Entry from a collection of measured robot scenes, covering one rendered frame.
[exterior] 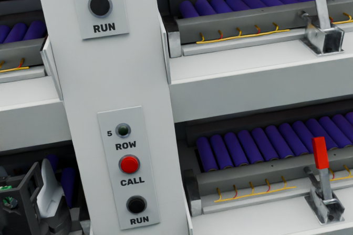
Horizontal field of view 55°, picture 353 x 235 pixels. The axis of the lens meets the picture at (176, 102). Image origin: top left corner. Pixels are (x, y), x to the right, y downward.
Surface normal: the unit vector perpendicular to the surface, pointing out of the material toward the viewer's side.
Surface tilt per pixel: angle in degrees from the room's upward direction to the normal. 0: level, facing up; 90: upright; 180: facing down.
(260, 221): 20
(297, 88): 110
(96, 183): 90
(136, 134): 90
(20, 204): 89
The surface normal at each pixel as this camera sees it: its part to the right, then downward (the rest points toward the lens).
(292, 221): -0.08, -0.82
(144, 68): 0.12, 0.25
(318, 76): 0.15, 0.55
